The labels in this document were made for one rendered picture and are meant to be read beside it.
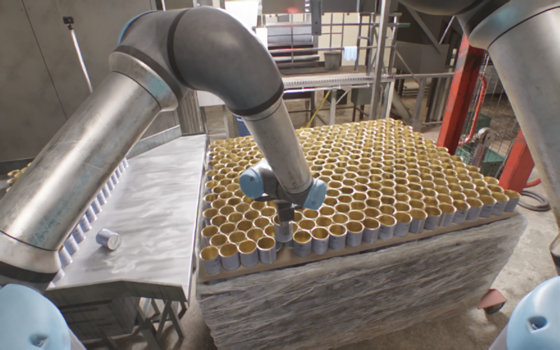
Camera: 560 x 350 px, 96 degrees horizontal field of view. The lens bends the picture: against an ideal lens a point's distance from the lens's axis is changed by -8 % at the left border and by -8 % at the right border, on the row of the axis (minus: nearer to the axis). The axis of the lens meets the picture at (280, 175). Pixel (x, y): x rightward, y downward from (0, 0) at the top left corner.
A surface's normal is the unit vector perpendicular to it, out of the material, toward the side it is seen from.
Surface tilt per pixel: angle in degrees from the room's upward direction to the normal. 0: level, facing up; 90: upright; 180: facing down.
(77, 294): 90
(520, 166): 90
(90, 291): 90
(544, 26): 64
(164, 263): 0
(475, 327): 0
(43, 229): 84
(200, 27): 55
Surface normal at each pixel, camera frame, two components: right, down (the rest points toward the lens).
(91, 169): 0.80, 0.18
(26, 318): 0.10, -0.83
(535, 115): -0.95, 0.25
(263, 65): 0.66, 0.07
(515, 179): 0.18, 0.49
